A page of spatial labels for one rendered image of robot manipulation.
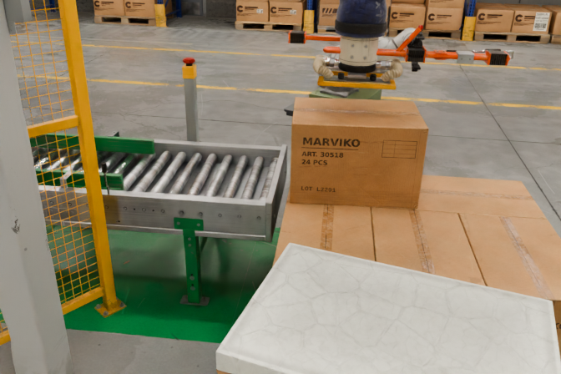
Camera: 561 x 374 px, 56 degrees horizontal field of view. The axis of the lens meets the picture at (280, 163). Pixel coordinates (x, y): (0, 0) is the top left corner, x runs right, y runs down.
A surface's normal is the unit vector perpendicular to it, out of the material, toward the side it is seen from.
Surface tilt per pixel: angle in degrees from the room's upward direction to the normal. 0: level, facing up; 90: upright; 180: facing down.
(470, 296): 0
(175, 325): 0
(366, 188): 90
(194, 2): 90
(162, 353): 0
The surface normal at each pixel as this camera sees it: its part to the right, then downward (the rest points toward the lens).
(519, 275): 0.02, -0.91
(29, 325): -0.17, 0.40
